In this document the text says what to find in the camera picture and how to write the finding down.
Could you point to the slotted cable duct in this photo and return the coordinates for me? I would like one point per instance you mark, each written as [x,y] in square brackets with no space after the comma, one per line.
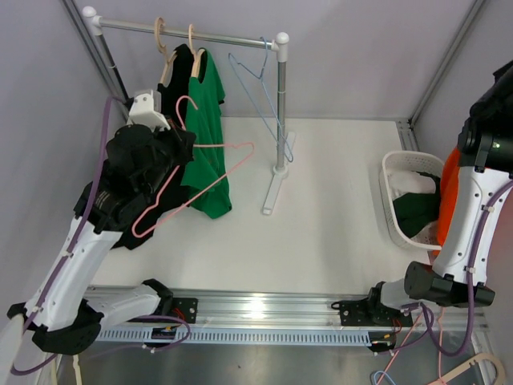
[279,337]

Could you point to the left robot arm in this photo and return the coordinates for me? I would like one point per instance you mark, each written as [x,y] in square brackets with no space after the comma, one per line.
[61,319]

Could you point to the beige hanger on floor left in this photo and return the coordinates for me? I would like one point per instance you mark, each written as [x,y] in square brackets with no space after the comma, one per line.
[76,368]

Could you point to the orange t shirt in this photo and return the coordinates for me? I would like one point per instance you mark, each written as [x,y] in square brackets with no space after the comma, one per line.
[448,194]

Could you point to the beige hanger with green shirt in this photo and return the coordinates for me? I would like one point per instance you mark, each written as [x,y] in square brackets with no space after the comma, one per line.
[197,55]

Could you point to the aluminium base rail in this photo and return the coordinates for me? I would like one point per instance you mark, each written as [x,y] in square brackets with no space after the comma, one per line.
[232,309]

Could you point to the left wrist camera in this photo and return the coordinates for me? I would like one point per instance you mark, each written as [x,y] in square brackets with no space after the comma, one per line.
[146,110]

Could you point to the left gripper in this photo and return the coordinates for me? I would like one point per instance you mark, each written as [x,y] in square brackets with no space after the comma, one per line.
[183,140]

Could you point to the black t shirt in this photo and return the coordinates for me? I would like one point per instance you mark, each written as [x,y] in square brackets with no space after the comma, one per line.
[176,80]

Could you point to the beige hanger on floor right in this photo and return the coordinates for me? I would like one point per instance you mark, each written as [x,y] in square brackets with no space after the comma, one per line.
[480,358]

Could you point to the white plastic basket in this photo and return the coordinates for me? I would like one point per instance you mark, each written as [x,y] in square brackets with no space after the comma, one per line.
[407,161]

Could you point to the bright green t shirt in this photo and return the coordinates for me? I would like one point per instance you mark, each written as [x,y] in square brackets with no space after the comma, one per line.
[202,176]

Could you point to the blue hanger on floor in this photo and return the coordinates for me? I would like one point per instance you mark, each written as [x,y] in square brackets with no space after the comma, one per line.
[378,376]

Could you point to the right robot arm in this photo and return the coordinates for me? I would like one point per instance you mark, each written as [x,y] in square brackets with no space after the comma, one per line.
[458,275]

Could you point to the metal clothes rack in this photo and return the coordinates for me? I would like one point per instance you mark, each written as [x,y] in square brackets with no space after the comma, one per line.
[97,23]

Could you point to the white and dark green shirt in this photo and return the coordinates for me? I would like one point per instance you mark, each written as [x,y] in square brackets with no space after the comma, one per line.
[416,200]

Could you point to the beige hanger with black shirt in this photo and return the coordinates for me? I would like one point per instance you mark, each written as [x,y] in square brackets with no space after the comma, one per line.
[169,58]

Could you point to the beige hanger on floor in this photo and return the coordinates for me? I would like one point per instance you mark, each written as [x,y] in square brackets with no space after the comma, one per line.
[76,368]
[480,358]

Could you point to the blue wire hanger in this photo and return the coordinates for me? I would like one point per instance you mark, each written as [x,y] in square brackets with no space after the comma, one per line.
[271,111]

